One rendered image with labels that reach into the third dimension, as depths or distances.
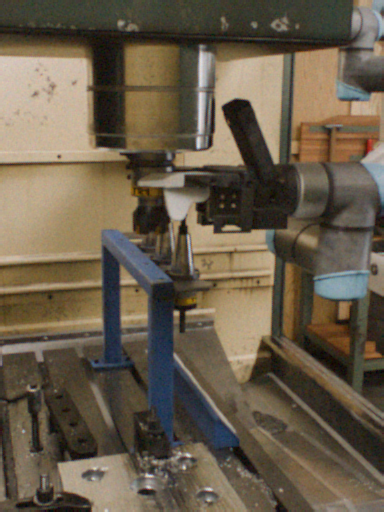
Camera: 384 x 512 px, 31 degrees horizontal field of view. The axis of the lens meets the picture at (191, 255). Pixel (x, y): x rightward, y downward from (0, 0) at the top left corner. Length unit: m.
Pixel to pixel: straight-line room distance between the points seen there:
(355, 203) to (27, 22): 0.48
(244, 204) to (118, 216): 1.06
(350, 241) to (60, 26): 0.48
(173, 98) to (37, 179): 1.11
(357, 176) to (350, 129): 3.03
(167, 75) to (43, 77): 1.08
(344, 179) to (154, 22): 0.35
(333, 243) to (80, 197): 1.05
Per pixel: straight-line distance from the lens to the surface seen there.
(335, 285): 0.97
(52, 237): 1.89
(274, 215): 0.91
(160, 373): 1.18
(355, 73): 1.51
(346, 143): 3.97
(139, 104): 0.78
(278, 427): 1.91
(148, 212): 0.85
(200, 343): 2.00
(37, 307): 1.94
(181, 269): 1.19
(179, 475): 1.04
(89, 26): 0.72
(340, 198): 0.93
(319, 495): 1.46
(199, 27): 0.75
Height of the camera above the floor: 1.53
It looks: 13 degrees down
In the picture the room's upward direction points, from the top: 1 degrees clockwise
